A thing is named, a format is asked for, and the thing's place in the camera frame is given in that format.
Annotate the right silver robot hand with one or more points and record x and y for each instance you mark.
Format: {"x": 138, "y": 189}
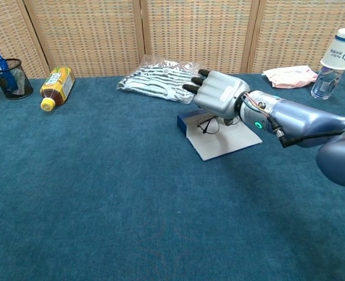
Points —
{"x": 219, "y": 93}

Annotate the eyeglasses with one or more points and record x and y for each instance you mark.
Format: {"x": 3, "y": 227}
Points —
{"x": 203, "y": 127}

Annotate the blue glasses case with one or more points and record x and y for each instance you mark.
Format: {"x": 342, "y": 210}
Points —
{"x": 228, "y": 143}

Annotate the striped clothing in plastic bag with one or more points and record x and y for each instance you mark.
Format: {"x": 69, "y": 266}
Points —
{"x": 154, "y": 82}

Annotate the wicker folding screen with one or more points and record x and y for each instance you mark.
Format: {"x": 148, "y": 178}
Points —
{"x": 189, "y": 29}

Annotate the pink tissue pack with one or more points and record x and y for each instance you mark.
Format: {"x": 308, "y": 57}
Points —
{"x": 292, "y": 76}

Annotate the clear plastic water bottle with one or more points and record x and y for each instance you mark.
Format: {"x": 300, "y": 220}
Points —
{"x": 324, "y": 86}

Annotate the white paper cup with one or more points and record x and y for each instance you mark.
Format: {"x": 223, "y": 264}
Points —
{"x": 340, "y": 49}

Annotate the blue table carpet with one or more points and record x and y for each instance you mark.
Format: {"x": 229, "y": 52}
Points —
{"x": 102, "y": 190}

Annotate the tea bottle with yellow cap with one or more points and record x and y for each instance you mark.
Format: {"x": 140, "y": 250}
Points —
{"x": 58, "y": 85}

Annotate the black mesh pen holder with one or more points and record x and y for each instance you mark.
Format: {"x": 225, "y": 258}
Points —
{"x": 17, "y": 85}

